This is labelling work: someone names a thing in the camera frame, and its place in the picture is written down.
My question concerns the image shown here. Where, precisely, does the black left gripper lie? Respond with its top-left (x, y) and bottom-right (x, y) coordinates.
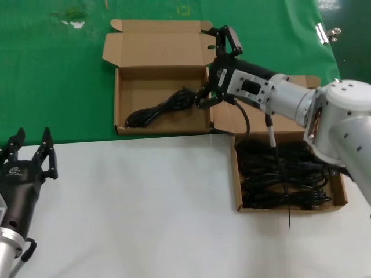
top-left (0, 126), bottom-right (59, 237)

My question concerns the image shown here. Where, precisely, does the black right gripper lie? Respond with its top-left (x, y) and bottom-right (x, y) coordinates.
top-left (194, 25), bottom-right (279, 110)

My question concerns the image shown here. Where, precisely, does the black power cable bundle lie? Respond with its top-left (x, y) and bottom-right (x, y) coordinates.
top-left (125, 87), bottom-right (198, 129)
top-left (243, 166), bottom-right (328, 191)
top-left (234, 138), bottom-right (328, 170)
top-left (242, 186), bottom-right (333, 210)

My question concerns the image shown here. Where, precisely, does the cardboard box with open lid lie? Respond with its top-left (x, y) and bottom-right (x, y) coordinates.
top-left (210, 75), bottom-right (348, 214)
top-left (101, 19), bottom-right (220, 136)

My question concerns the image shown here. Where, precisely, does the green table cloth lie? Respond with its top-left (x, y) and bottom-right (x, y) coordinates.
top-left (0, 0), bottom-right (341, 148)

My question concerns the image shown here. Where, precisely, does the silver binder clip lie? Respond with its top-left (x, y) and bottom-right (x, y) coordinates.
top-left (315, 23), bottom-right (342, 45)

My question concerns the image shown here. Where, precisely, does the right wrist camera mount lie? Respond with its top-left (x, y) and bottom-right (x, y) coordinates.
top-left (225, 69), bottom-right (272, 111)

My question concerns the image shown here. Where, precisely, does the cable with silver connector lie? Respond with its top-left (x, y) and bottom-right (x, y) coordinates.
top-left (264, 112), bottom-right (281, 167)

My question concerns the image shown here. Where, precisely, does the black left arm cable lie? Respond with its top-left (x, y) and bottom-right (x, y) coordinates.
top-left (8, 237), bottom-right (38, 278)

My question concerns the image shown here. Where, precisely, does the thin black cable tie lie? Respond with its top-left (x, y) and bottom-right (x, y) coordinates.
top-left (282, 173), bottom-right (293, 231)

